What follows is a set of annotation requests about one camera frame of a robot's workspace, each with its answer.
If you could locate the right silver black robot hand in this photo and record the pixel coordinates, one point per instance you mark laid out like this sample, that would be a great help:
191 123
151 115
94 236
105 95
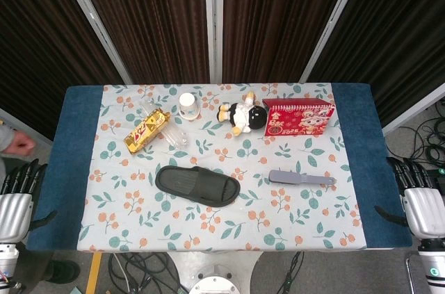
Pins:
426 212

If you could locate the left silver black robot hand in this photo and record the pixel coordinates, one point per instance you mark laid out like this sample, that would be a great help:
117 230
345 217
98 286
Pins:
15 215

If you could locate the grey scrub brush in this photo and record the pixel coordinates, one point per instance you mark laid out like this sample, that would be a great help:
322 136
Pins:
288 177

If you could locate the black rubber slipper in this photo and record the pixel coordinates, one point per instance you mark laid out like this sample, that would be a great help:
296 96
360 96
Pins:
194 184

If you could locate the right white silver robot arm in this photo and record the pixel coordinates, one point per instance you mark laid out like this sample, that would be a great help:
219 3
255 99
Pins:
434 266

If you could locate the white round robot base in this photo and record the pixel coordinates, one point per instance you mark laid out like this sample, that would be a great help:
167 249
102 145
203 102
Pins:
215 285

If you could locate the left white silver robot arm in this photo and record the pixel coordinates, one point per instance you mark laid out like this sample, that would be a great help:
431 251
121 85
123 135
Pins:
7 262

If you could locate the bystander forearm in gray sleeve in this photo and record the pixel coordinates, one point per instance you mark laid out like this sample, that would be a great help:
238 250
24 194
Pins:
17 142

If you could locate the black box with green light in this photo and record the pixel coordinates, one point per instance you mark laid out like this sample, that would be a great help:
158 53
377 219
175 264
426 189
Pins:
437 177

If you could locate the blue table cover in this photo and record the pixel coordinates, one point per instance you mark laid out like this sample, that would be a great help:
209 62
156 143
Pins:
69 169

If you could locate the gold snack bag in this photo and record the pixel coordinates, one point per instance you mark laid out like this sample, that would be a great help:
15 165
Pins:
147 130

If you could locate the red spiral desk calendar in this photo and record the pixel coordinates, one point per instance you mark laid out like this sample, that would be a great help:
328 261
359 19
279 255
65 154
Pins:
297 118

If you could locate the clear crumpled plastic bag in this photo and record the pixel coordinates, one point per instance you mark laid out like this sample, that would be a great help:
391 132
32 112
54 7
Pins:
175 136

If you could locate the brown fabric partition panel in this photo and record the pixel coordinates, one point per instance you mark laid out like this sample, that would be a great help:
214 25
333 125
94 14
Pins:
34 30
146 23
278 19
400 30

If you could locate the floral leaf print tablecloth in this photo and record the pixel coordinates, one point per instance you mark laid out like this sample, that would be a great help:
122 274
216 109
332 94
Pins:
222 224

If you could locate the black white plush doll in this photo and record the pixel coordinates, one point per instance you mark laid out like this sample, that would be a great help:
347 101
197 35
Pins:
245 116

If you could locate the white paper cup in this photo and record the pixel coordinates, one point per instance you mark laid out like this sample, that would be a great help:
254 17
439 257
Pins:
189 108

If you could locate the white table pedestal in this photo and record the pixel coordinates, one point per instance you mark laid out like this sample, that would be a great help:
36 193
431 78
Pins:
215 261

